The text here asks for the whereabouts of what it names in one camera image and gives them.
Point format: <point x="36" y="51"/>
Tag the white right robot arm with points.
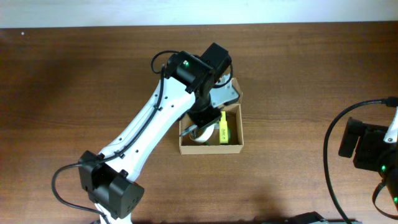
<point x="388" y="179"/>

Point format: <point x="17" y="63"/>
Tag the cardboard box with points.
<point x="213" y="146"/>

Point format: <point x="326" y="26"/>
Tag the white masking tape roll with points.
<point x="202" y="135"/>

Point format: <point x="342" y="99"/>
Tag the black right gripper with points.
<point x="347" y="137"/>

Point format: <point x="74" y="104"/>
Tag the yellow highlighter marker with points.
<point x="223" y="129"/>

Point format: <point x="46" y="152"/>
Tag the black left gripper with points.
<point x="204" y="117"/>

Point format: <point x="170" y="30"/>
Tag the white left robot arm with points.
<point x="109" y="177"/>

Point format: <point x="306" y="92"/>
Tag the black sharpie marker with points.
<point x="188" y="130"/>

